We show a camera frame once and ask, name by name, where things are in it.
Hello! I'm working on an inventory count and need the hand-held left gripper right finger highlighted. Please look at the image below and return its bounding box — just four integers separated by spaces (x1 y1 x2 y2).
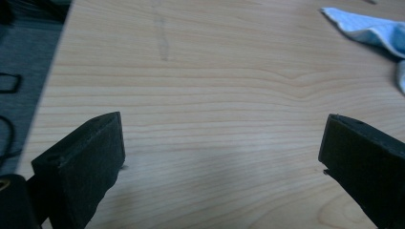
318 113 405 229

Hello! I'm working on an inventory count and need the blue striped towel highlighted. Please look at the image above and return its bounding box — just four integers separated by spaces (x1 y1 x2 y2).
319 7 405 96

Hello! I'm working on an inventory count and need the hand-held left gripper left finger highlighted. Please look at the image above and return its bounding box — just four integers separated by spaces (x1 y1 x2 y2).
31 111 126 229

